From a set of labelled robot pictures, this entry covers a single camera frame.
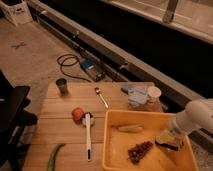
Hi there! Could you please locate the white crate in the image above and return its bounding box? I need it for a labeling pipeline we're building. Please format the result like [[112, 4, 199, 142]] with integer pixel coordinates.
[[0, 0, 32, 26]]

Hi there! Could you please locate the black chair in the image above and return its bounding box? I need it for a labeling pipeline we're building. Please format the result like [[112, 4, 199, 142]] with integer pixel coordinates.
[[0, 70, 38, 171]]

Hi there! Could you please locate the metal post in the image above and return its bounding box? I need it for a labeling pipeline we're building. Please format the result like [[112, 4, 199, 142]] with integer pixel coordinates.
[[162, 0, 178, 23]]

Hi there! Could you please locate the yellow plastic tray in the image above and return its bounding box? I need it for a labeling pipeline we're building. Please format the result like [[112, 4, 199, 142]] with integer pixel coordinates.
[[102, 110, 199, 171]]

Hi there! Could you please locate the orange round fruit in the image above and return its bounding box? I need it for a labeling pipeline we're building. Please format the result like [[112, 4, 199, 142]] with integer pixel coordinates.
[[71, 107, 84, 122]]

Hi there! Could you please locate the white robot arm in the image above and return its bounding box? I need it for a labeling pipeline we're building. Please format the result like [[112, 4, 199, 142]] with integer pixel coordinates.
[[155, 99, 213, 151]]

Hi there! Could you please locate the metal spoon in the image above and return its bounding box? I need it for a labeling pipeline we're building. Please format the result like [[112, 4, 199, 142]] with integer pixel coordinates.
[[94, 87, 109, 109]]

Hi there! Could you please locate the light blue cloth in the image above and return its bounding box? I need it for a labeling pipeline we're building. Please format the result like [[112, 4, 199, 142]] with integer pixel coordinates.
[[121, 85, 148, 107]]

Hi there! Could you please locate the small metal cup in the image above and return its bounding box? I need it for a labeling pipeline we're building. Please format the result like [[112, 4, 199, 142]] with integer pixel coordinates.
[[56, 78, 68, 95]]

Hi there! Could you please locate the black cable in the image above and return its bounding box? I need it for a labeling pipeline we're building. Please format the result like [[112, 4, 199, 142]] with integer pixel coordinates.
[[56, 53, 92, 83]]

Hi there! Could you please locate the bunch of dark grapes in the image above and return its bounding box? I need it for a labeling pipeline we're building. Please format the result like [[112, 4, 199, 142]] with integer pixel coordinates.
[[128, 141, 153, 164]]

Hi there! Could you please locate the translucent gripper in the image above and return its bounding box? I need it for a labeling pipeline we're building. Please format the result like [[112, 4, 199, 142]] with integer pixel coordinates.
[[155, 129, 184, 148]]

